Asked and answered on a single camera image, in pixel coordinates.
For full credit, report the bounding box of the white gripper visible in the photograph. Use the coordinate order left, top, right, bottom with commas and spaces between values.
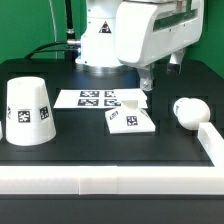
115, 0, 204, 91

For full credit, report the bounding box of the white lamp shade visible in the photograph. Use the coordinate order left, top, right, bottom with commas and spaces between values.
6, 76, 56, 146

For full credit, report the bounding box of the white lamp base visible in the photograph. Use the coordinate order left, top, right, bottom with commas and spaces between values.
105, 100, 156, 134

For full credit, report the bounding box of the black cable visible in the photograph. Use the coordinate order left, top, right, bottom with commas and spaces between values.
24, 0, 82, 61

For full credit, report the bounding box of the white lamp bulb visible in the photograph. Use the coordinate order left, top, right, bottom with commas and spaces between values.
173, 97, 211, 130

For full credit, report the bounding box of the white marker sheet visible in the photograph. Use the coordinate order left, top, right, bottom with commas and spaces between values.
54, 88, 147, 109

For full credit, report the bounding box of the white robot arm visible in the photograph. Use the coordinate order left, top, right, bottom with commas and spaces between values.
76, 0, 204, 91

